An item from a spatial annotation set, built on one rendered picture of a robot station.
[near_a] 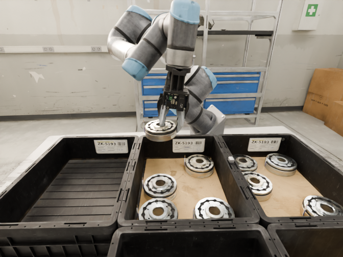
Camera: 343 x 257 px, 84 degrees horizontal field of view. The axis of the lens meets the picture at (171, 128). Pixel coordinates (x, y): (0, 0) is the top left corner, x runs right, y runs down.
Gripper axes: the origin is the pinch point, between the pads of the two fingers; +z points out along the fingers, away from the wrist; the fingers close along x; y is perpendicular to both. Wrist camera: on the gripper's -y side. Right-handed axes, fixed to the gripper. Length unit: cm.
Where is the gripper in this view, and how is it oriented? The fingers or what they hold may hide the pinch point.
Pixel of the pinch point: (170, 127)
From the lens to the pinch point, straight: 64.0
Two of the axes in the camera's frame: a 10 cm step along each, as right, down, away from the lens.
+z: -1.1, 9.0, 4.2
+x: 9.9, 0.9, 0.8
